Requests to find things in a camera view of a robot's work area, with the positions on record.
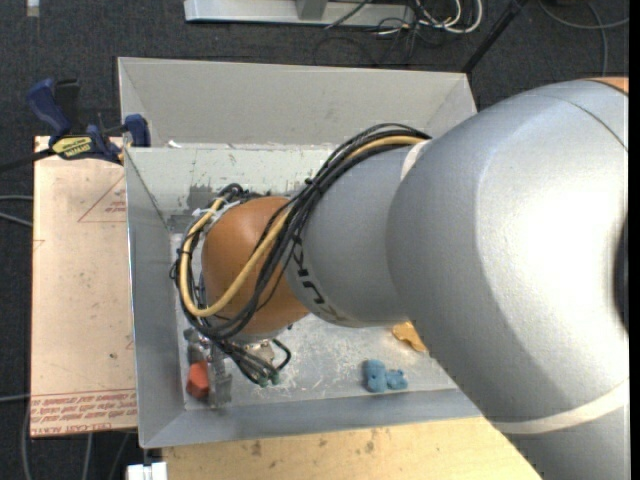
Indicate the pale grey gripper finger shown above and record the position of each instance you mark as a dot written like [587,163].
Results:
[192,348]
[221,383]

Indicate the red-orange block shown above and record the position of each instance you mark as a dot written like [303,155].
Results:
[198,380]

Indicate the blue toy animal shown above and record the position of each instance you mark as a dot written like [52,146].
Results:
[380,377]

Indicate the brown cardboard board, red print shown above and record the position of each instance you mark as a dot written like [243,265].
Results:
[80,278]

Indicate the orange-yellow soft toy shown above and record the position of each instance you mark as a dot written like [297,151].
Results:
[409,335]

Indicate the grey metal bin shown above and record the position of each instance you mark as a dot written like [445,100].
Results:
[300,108]

